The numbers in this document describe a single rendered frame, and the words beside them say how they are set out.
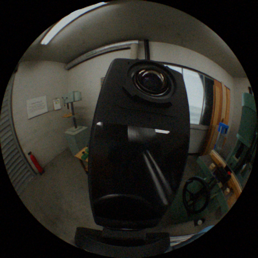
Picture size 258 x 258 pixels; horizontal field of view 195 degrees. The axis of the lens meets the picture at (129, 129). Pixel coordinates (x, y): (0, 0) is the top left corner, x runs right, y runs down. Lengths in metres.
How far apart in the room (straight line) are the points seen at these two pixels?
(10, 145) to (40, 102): 1.29
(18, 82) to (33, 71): 0.48
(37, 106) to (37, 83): 0.56
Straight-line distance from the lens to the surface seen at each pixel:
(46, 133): 2.42
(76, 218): 1.50
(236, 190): 0.84
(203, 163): 0.78
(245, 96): 0.71
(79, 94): 1.65
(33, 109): 2.31
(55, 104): 2.50
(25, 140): 2.33
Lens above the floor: 1.30
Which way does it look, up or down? 22 degrees down
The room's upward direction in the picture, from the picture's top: straight up
